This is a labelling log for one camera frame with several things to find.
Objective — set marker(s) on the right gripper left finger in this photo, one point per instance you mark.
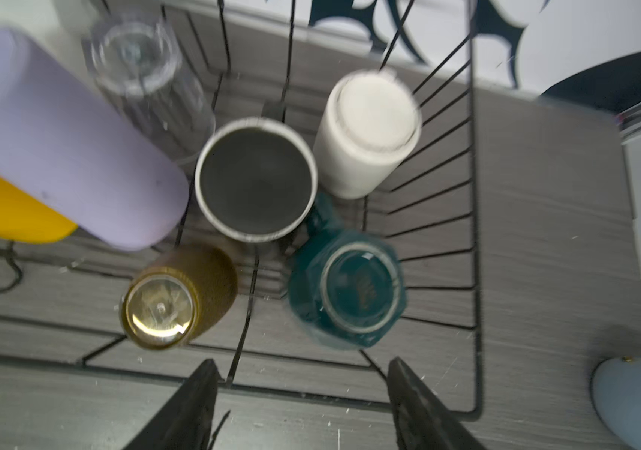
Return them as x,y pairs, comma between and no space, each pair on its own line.
185,421

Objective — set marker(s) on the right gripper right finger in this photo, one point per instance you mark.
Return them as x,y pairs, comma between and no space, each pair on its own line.
421,420

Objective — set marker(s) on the olive glass cup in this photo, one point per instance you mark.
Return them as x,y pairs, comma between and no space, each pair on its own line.
180,296

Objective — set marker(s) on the dark green mug white inside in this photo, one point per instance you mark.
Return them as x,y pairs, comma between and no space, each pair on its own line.
344,287

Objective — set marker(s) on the black wire dish rack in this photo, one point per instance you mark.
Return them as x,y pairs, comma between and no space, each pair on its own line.
248,58

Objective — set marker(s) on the black mug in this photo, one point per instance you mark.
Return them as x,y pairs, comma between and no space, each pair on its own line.
256,180

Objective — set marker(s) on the yellow mug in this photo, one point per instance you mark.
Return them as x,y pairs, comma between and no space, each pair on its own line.
24,219

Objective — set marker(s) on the white mug red inside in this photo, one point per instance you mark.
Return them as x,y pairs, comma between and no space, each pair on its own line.
370,124

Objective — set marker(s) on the lilac plastic cup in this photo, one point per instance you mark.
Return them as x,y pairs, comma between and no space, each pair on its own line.
71,151

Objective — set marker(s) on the clear glass cup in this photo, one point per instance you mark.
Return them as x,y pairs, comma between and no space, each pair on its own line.
137,63

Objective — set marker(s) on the round grey alarm clock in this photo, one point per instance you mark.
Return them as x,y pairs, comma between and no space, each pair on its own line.
616,397

